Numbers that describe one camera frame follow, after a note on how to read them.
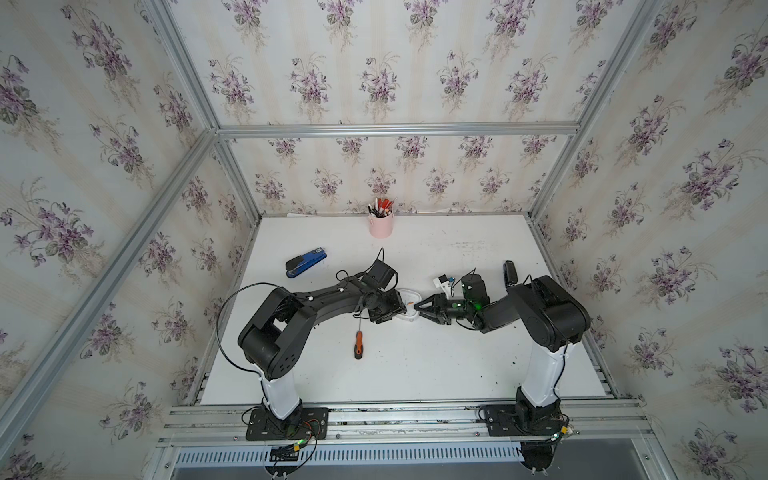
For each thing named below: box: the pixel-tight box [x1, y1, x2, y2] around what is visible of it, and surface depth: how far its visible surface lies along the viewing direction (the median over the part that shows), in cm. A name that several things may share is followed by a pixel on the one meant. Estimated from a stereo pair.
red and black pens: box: [368, 198, 395, 217], surface depth 110 cm
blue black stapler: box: [285, 247, 327, 278], surface depth 106 cm
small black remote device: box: [503, 260, 518, 289], surface depth 102 cm
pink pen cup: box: [368, 212, 395, 239], surface depth 112 cm
